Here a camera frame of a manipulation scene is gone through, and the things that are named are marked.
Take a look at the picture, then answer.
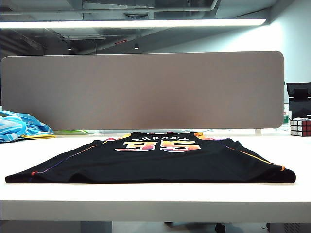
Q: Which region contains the yellow cloth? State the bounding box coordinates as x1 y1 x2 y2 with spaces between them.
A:
20 134 56 139

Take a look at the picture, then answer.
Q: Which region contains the long ceiling light strip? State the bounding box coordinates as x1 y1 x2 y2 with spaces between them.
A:
0 18 267 29

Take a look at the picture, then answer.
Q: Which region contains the grey cabinet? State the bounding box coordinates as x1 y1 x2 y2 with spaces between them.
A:
266 222 311 233

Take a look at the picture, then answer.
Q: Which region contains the black chair base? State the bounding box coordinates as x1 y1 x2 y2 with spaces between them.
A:
164 221 226 233

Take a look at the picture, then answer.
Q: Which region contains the green flat object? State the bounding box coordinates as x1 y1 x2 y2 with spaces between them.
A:
55 129 88 134

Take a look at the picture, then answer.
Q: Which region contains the grey-brown desk divider panel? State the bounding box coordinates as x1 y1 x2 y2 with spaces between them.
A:
0 50 285 131

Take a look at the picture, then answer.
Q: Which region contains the clear bottle with green label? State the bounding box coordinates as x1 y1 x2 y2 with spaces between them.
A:
282 91 291 132

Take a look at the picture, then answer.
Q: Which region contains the rubik's cube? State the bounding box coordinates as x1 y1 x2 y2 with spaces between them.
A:
290 118 311 137

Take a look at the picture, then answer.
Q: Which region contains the black basketball jersey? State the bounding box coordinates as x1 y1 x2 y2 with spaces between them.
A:
4 131 296 184

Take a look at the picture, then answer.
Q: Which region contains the black office chair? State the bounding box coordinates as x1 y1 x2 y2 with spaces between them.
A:
286 82 311 119

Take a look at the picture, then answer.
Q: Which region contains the blue patterned garment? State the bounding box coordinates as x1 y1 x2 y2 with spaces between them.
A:
0 110 55 143

